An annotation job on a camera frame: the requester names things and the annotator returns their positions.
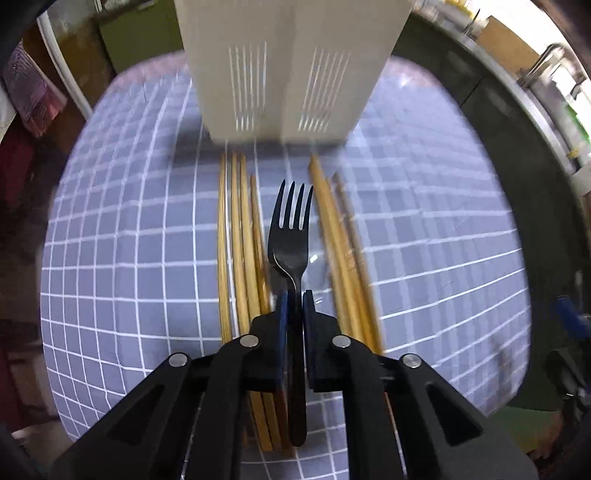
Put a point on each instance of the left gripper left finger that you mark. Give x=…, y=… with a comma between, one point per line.
x=185, y=419

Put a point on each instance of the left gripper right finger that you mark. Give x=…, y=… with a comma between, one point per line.
x=403, y=419

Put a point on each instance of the light wooden chopstick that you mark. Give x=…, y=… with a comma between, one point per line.
x=222, y=258

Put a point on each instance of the blue checkered tablecloth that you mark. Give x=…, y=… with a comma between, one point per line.
x=129, y=261

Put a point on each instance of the purple checkered apron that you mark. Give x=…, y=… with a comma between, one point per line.
x=35, y=97

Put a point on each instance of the chrome sink faucet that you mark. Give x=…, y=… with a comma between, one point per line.
x=553, y=55

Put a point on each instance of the white plastic utensil holder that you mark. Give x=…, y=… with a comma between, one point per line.
x=288, y=71

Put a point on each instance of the wooden cutting board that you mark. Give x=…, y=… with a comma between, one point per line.
x=506, y=47

